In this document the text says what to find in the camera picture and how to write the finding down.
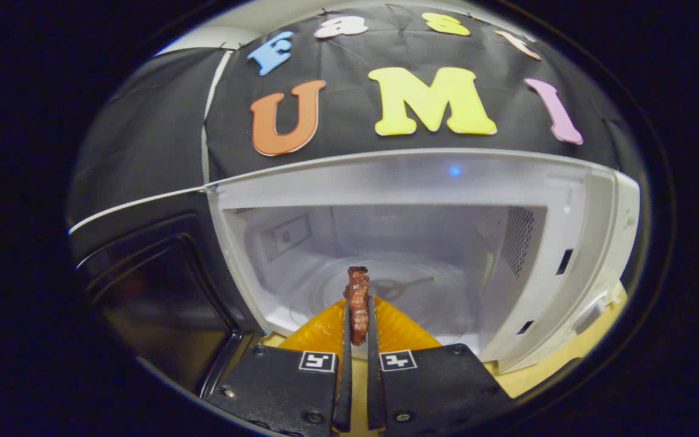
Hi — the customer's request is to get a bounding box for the brown meat piece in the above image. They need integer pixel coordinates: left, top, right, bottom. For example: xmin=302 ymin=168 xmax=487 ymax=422
xmin=343 ymin=266 xmax=372 ymax=347

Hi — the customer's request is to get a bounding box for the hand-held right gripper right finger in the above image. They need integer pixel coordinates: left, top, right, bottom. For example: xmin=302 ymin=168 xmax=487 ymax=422
xmin=365 ymin=295 xmax=515 ymax=435

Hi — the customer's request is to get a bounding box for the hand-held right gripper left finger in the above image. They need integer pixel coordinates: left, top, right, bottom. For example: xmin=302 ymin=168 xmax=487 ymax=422
xmin=203 ymin=296 xmax=354 ymax=436

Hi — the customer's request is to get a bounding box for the black backdrop cloth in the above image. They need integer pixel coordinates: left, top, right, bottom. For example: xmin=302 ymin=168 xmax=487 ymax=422
xmin=67 ymin=3 xmax=635 ymax=243

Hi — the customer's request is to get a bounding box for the white microwave oven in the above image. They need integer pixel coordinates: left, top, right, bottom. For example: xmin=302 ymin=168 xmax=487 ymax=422
xmin=69 ymin=149 xmax=641 ymax=398

